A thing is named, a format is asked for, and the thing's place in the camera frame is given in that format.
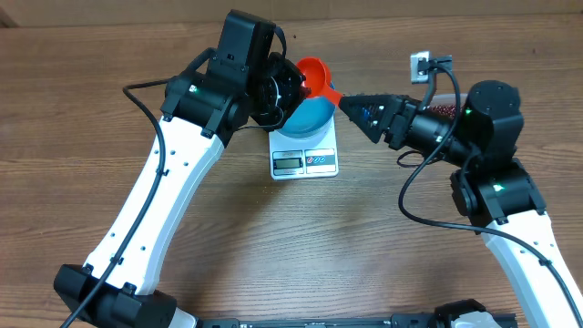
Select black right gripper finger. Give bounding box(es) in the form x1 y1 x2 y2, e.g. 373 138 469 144
340 102 396 143
339 94 409 109

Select red measuring scoop blue handle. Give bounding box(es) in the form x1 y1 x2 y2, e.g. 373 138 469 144
296 56 343 107

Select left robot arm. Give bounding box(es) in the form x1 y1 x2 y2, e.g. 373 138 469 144
54 10 308 328

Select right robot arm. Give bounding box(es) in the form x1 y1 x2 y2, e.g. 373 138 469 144
339 80 582 327

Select teal plastic bowl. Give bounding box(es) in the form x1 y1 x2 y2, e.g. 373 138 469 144
278 97 336 138

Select white digital kitchen scale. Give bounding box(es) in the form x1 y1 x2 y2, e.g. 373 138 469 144
269 118 339 180

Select red adzuki beans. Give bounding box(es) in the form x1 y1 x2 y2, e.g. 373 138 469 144
429 105 456 118

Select clear plastic food container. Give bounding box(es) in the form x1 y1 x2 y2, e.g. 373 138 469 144
430 94 455 106

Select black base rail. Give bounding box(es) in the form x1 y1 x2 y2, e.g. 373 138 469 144
195 299 518 328

